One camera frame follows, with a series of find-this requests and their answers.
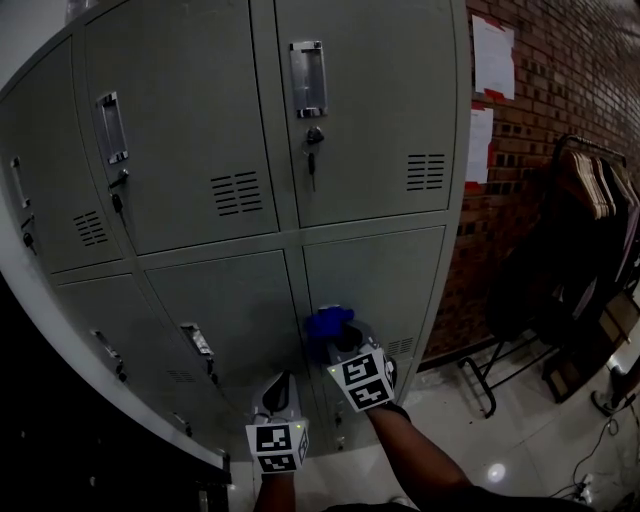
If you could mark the blue cloth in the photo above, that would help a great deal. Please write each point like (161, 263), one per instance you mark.
(325, 327)

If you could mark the large white paper sheet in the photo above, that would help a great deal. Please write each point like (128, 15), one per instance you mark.
(494, 57)

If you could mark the person's left forearm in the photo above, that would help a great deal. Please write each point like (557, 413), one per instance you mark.
(275, 492)

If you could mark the white power strip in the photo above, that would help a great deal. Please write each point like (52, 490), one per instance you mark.
(584, 489)

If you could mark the small white paper sheet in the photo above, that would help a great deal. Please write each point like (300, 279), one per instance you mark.
(480, 145)

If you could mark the black metal clothes rack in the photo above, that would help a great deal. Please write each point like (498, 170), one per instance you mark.
(487, 380)

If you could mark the person's right forearm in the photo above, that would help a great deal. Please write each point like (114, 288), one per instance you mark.
(415, 450)

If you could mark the black-headed key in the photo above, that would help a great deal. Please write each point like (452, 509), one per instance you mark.
(29, 242)
(117, 202)
(311, 167)

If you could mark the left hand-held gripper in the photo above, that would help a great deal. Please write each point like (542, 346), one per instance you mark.
(276, 442)

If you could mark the row of wooden hangers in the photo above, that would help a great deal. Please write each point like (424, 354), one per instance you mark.
(595, 190)

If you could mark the black hanging jacket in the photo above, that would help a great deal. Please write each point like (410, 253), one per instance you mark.
(545, 285)

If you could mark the grey metal locker cabinet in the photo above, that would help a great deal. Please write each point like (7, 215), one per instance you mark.
(292, 235)

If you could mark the person's dark shirt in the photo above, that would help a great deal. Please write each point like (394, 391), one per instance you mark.
(475, 500)

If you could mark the brown cardboard box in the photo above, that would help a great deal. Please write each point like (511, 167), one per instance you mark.
(607, 330)

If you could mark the group of grey cabinet doors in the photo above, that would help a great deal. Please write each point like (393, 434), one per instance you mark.
(365, 150)

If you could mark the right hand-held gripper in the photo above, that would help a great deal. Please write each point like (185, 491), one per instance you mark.
(365, 382)

